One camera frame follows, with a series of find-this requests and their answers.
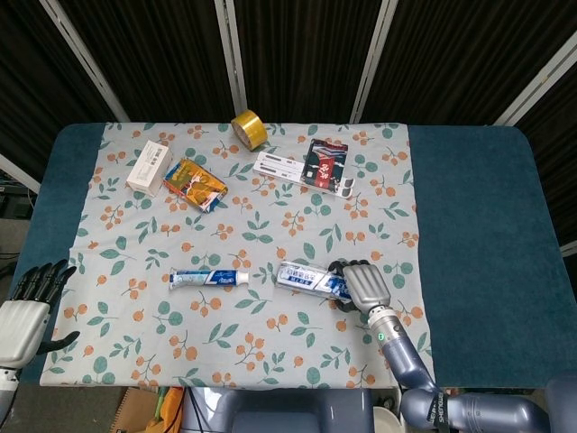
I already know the white bucket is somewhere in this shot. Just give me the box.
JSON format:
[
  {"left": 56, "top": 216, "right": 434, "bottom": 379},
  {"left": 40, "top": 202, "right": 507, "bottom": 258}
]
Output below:
[{"left": 372, "top": 404, "right": 405, "bottom": 433}]

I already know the blue grey robot torso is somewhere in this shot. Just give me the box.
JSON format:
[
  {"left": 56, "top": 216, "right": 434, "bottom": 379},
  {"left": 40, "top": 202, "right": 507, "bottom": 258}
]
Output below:
[{"left": 179, "top": 387, "right": 375, "bottom": 433}]

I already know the blue white toothpaste tube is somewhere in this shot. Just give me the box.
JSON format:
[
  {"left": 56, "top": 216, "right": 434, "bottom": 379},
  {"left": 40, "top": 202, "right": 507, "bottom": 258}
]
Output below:
[{"left": 169, "top": 267, "right": 251, "bottom": 292}]

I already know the dark pack with red label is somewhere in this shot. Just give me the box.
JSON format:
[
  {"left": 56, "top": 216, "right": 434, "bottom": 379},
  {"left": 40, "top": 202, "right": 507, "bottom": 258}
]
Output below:
[{"left": 302, "top": 138, "right": 349, "bottom": 190}]

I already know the orange bag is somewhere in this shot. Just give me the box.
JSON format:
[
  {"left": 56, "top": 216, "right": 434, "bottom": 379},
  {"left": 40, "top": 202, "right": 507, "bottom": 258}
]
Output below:
[{"left": 151, "top": 386, "right": 186, "bottom": 433}]

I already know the yellow packing tape roll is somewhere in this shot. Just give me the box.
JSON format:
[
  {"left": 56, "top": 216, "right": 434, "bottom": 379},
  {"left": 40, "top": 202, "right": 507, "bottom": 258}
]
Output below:
[{"left": 230, "top": 108, "right": 269, "bottom": 151}]

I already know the orange yellow blue carton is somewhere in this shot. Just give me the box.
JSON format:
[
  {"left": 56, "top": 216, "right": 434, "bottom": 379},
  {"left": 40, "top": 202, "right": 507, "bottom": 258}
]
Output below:
[{"left": 161, "top": 158, "right": 228, "bottom": 216}]

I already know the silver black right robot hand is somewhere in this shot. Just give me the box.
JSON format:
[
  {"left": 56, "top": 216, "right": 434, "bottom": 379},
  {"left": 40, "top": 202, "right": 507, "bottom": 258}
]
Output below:
[{"left": 326, "top": 259, "right": 393, "bottom": 312}]

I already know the white partition frame post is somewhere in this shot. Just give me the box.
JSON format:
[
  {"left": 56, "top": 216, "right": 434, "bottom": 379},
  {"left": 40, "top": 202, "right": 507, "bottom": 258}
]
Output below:
[
  {"left": 38, "top": 0, "right": 132, "bottom": 124},
  {"left": 214, "top": 0, "right": 250, "bottom": 119},
  {"left": 493, "top": 26, "right": 577, "bottom": 127},
  {"left": 0, "top": 152, "right": 42, "bottom": 195},
  {"left": 349, "top": 0, "right": 400, "bottom": 124}
]

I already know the small white carton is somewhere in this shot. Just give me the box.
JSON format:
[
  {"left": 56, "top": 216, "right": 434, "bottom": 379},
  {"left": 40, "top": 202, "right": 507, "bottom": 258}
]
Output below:
[{"left": 125, "top": 140, "right": 175, "bottom": 198}]

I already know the floral fruit print tablecloth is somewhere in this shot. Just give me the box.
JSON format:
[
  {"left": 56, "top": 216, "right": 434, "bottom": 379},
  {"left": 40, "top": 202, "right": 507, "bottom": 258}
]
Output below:
[{"left": 39, "top": 121, "right": 437, "bottom": 392}]

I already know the teal blue table cover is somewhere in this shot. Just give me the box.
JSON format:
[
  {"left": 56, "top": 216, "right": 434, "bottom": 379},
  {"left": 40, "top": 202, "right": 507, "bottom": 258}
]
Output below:
[{"left": 0, "top": 122, "right": 577, "bottom": 392}]

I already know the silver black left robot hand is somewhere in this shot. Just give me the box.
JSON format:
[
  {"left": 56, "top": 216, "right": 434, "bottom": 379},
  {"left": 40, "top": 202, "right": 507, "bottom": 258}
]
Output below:
[{"left": 0, "top": 259, "right": 81, "bottom": 369}]

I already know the blue white toothpaste box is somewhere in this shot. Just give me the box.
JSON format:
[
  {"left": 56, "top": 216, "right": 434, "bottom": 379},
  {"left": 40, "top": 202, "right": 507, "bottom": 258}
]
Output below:
[{"left": 274, "top": 260, "right": 357, "bottom": 304}]

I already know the white flat toothbrush pack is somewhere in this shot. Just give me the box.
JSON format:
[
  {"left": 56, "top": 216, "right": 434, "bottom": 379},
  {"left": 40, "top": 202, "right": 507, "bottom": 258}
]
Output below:
[{"left": 252, "top": 151, "right": 356, "bottom": 199}]

